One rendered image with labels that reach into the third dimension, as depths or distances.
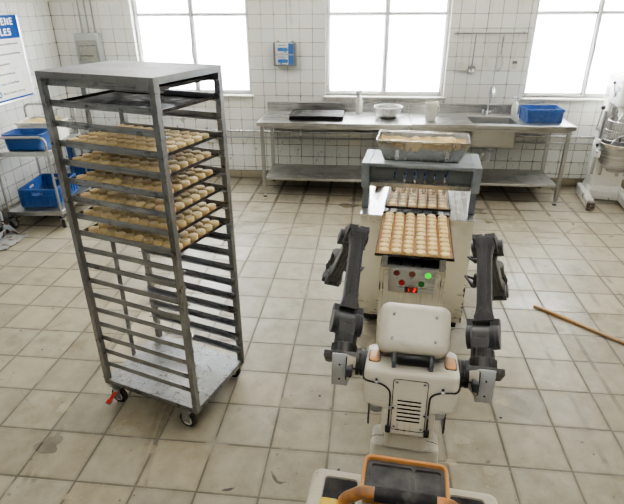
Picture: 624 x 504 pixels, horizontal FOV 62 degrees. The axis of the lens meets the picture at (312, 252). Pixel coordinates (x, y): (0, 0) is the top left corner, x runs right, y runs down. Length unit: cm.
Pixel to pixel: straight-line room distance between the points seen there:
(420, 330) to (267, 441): 153
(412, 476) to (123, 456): 179
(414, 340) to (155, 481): 168
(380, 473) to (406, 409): 20
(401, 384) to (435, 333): 18
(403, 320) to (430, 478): 43
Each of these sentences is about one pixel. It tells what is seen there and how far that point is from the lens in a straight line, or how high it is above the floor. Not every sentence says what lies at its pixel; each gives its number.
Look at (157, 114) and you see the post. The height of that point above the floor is 168.
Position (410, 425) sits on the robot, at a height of 94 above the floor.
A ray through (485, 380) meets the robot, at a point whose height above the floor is 107.
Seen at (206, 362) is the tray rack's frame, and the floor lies 15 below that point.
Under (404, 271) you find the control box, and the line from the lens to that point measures 271.
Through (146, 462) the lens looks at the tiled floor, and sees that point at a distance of 293.
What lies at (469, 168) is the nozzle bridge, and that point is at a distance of 327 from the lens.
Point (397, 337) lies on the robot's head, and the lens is 156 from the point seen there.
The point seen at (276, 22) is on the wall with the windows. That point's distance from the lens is 653.
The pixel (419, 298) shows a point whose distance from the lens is 282.
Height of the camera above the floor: 208
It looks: 26 degrees down
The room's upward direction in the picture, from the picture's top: straight up
